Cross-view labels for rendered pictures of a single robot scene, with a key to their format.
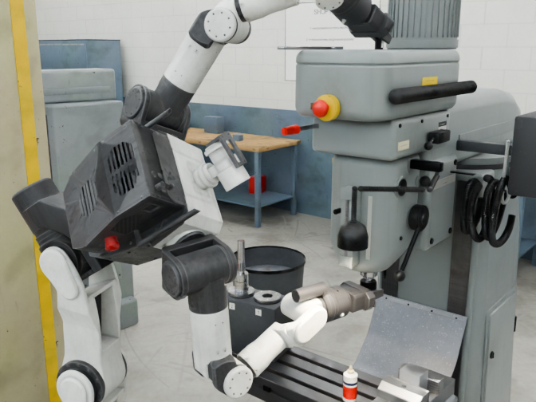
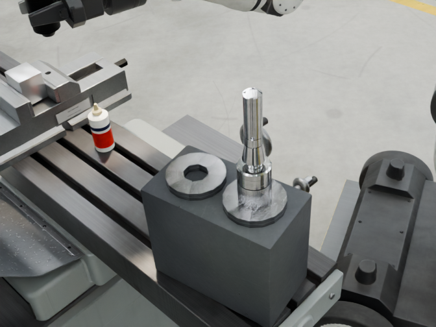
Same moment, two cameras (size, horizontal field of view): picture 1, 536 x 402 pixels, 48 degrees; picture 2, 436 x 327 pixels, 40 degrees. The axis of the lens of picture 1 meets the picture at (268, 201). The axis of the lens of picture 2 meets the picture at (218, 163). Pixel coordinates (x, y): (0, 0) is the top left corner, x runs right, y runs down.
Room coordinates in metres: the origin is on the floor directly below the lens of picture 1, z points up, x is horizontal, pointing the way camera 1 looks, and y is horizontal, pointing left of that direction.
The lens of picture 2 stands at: (2.48, 0.12, 1.69)
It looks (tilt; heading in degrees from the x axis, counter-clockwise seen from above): 42 degrees down; 188
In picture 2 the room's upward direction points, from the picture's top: 4 degrees counter-clockwise
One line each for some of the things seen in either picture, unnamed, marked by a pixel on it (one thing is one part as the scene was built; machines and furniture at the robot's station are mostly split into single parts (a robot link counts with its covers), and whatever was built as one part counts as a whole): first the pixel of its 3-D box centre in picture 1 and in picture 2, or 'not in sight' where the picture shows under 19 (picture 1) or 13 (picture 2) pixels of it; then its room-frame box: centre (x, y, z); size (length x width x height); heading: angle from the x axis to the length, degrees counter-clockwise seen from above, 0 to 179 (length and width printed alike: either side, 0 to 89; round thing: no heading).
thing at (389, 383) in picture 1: (403, 393); (51, 79); (1.44, -0.36, 0.99); 0.12 x 0.06 x 0.04; 49
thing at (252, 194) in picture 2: (241, 282); (254, 183); (1.89, 0.09, 1.13); 0.05 x 0.05 x 0.05
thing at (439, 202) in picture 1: (404, 195); not in sight; (1.73, -0.41, 1.47); 0.24 x 0.19 x 0.26; 51
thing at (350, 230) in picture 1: (352, 234); not in sight; (1.35, -0.20, 1.47); 0.07 x 0.07 x 0.06
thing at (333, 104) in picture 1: (327, 108); not in sight; (1.40, -0.14, 1.76); 0.06 x 0.02 x 0.06; 51
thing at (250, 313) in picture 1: (254, 320); (227, 231); (1.87, 0.05, 1.00); 0.22 x 0.12 x 0.20; 61
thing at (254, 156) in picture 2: (241, 256); (253, 130); (1.89, 0.09, 1.22); 0.03 x 0.03 x 0.11
